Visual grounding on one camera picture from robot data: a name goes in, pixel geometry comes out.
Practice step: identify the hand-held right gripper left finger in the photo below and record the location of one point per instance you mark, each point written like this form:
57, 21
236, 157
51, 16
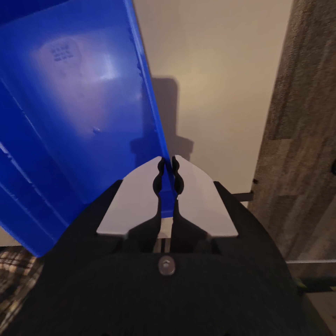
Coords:
131, 204

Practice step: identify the person's plaid shirt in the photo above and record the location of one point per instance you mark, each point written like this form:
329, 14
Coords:
13, 262

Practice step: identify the blue plastic bin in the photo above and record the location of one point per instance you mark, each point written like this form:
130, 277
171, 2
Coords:
78, 118

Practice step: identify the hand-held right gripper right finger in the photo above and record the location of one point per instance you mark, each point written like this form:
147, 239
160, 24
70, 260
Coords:
204, 207

